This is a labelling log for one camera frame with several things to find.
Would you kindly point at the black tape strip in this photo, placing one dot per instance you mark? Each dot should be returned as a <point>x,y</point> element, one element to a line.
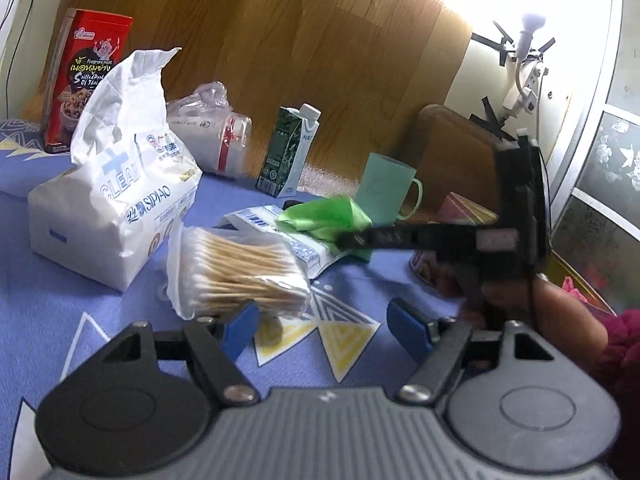
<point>492,112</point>
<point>547,45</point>
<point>492,42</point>
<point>504,35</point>

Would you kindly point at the bag of cotton swabs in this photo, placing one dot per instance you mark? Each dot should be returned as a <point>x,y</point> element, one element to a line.
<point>235,270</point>

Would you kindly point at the pink scrunchie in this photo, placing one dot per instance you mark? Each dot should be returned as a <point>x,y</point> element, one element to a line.
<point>575,287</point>

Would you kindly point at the green white drink carton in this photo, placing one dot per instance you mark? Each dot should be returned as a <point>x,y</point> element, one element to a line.
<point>285,155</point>

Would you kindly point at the white tissue pack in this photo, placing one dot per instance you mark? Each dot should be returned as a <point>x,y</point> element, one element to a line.
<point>100,210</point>

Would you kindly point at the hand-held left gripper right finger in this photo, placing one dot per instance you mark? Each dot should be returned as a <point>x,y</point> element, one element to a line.
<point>407,329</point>

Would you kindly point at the bagged stack of paper cups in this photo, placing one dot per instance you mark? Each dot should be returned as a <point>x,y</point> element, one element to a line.
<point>215,135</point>

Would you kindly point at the white bulb lamp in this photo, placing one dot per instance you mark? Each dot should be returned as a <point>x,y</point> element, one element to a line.
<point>529,27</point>

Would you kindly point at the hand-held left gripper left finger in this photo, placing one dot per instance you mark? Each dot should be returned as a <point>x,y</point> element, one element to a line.
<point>241,329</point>

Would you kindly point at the blue white wipes packet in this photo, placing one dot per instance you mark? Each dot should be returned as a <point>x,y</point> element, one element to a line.
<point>260,217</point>

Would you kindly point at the frosted glass door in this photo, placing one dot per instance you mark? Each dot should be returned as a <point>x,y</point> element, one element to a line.
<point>600,150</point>

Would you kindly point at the red snack box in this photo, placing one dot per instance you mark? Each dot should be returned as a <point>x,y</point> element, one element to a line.
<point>95,45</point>

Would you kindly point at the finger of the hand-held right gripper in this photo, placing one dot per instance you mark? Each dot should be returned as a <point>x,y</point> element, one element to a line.
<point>425,237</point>

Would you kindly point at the brown cushion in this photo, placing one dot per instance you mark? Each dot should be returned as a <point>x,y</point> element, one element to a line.
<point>450,150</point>

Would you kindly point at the green plastic cup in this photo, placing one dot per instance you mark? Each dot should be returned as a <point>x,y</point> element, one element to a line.
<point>382,180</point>

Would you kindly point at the pink biscuit tin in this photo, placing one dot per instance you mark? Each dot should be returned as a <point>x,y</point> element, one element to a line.
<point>465,207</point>

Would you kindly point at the green plastic bag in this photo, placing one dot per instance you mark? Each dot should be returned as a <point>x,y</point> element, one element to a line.
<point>325,212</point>

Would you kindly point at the person's right forearm maroon sleeve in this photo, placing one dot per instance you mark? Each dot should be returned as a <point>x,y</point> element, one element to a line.
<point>622,375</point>

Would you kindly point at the blue printed cloth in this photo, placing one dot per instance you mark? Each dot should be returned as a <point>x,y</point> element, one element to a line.
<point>75,320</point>

